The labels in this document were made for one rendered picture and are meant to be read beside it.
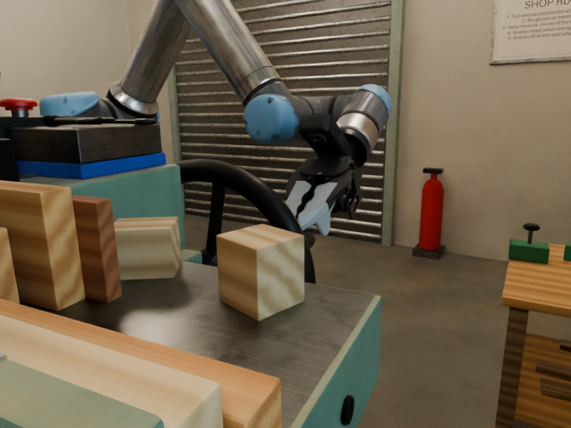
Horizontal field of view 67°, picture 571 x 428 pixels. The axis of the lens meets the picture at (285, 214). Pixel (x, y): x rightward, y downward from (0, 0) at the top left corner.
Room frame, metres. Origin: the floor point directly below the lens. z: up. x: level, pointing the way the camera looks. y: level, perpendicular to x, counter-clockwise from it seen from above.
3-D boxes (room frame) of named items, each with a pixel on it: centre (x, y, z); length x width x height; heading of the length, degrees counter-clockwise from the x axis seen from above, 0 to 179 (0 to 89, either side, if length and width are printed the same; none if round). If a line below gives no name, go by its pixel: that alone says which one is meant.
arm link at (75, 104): (0.95, 0.45, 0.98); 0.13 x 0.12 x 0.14; 151
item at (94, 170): (0.41, 0.20, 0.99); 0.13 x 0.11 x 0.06; 64
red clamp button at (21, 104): (0.40, 0.24, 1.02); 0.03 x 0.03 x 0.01
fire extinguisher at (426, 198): (2.86, -1.00, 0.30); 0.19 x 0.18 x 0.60; 149
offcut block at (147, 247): (0.30, 0.10, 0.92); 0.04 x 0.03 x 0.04; 94
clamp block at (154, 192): (0.41, 0.20, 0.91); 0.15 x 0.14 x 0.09; 64
